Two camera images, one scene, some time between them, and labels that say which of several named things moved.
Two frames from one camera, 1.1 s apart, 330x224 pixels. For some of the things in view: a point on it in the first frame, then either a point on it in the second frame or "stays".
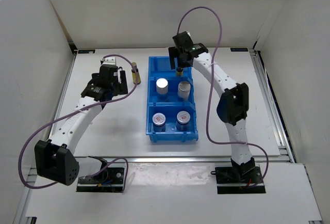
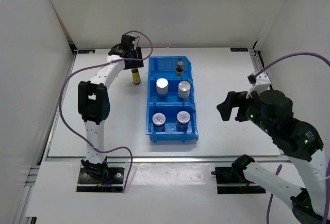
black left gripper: (121, 88) to (136, 64)
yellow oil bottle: (179, 71) stays
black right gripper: (174, 53) to (233, 99)
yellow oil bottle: (134, 64) stays
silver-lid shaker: (162, 85) stays
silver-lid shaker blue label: (183, 90) stays
